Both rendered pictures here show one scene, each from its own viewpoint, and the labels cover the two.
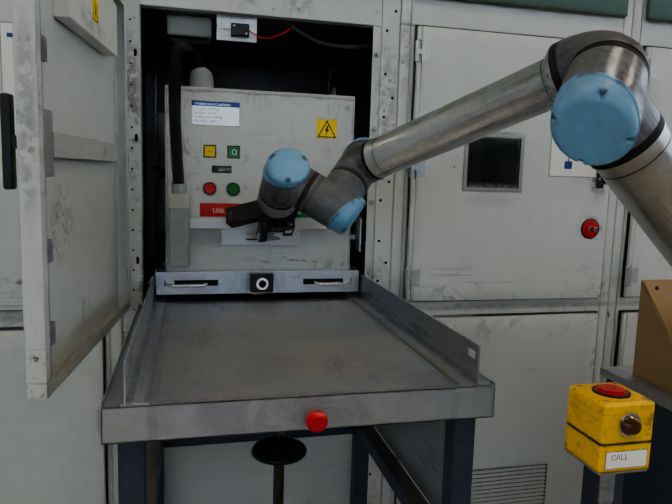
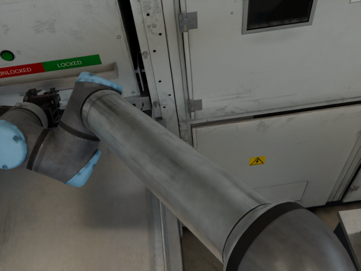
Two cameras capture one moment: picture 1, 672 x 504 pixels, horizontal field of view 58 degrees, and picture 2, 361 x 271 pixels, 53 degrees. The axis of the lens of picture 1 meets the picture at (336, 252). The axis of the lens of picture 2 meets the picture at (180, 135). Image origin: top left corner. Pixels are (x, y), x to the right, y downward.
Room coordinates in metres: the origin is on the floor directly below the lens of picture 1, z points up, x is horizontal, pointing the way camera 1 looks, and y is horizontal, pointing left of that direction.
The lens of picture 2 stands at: (0.89, -0.33, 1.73)
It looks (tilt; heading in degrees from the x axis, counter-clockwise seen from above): 52 degrees down; 13
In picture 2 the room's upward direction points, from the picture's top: 8 degrees counter-clockwise
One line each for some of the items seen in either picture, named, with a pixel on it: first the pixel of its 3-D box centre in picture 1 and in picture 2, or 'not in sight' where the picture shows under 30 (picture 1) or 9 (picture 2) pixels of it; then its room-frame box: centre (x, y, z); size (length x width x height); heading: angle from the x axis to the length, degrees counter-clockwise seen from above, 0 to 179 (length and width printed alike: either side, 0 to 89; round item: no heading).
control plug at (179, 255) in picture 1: (179, 229); not in sight; (1.48, 0.39, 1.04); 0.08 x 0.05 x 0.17; 14
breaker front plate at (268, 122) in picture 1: (262, 186); (34, 49); (1.60, 0.20, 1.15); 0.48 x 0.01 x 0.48; 104
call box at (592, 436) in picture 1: (608, 426); not in sight; (0.81, -0.39, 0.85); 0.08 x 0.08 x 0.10; 14
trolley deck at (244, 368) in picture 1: (281, 349); (63, 235); (1.23, 0.11, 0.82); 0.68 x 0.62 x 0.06; 14
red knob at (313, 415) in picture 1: (315, 418); not in sight; (0.88, 0.02, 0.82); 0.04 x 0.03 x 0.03; 14
